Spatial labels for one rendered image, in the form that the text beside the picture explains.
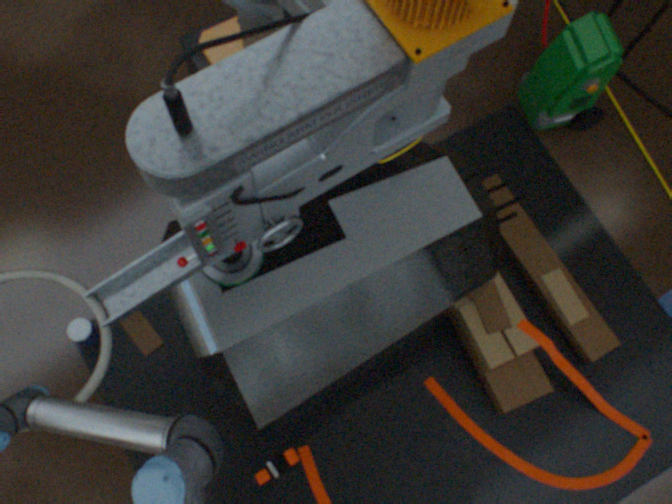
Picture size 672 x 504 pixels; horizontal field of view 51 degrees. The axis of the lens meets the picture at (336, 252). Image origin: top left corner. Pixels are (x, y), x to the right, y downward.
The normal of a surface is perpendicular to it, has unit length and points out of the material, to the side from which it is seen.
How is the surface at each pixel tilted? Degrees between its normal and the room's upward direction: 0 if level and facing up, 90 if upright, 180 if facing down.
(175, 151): 0
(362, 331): 45
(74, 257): 0
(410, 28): 0
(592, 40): 34
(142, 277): 8
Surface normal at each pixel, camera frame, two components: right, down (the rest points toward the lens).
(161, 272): -0.10, -0.26
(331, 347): 0.35, 0.36
